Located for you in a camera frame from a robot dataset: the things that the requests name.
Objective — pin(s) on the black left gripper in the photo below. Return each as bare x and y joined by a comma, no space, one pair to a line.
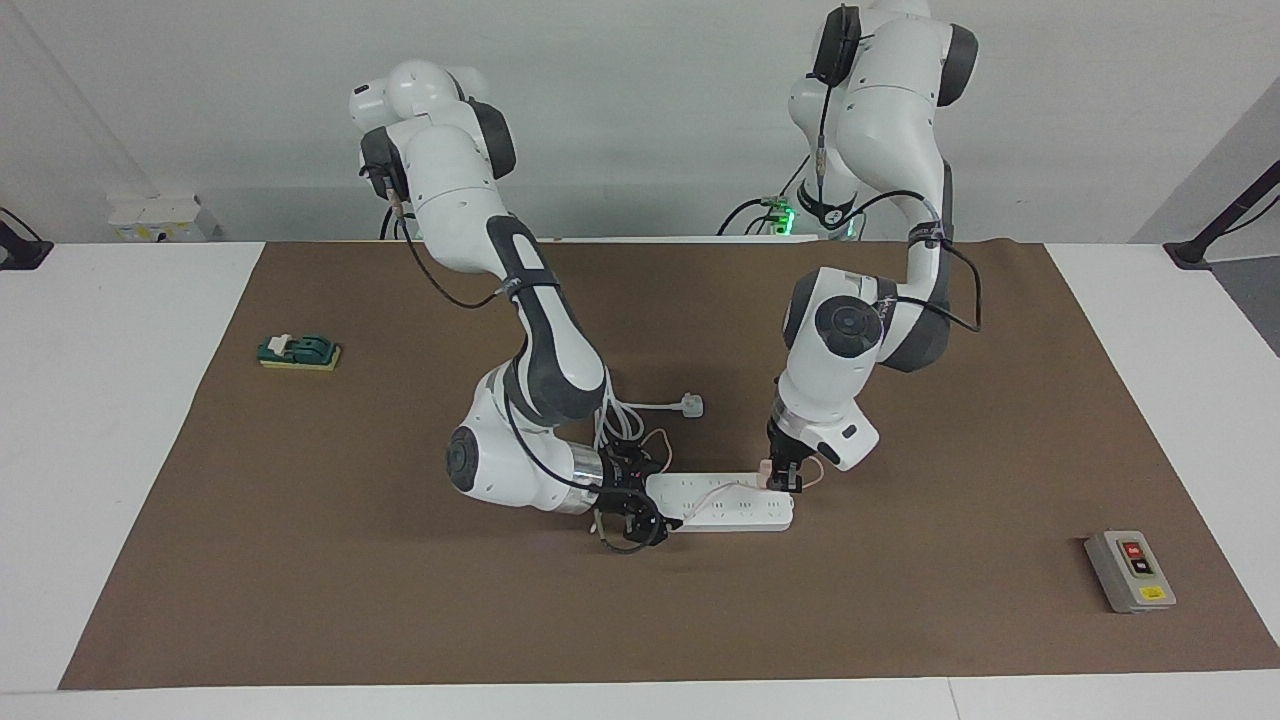
787,440

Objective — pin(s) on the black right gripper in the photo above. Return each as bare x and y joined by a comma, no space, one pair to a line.
622,495

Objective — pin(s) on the pink charger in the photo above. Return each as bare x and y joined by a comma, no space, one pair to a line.
763,466

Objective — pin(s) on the white power strip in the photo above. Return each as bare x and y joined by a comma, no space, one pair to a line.
730,512

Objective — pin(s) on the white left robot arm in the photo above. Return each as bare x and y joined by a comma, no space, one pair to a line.
860,330

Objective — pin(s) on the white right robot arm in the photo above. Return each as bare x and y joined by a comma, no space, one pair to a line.
540,330

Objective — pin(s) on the brown table mat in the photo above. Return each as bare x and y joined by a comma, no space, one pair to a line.
400,600

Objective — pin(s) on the grey on-off switch box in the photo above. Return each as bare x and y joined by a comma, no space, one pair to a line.
1128,572

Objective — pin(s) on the green knife switch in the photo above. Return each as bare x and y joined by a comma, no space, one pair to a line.
300,352

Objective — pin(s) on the black camera stand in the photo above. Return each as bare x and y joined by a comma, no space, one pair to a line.
1215,230

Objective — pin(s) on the white wall socket box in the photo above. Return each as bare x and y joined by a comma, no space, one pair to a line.
150,220

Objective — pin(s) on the black clamp mount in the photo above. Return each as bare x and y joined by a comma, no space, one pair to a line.
20,250

